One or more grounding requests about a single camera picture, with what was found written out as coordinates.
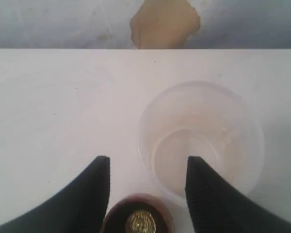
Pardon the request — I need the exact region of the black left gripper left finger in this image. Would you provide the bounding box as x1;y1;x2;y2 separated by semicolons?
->
0;156;110;233

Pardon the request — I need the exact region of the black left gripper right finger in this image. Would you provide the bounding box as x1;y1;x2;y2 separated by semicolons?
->
185;156;291;233

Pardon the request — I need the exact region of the round wooden cup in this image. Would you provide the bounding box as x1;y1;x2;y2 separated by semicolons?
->
101;193;174;233

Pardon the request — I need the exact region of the frosted plastic jar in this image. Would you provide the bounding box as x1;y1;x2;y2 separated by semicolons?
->
138;81;264;202

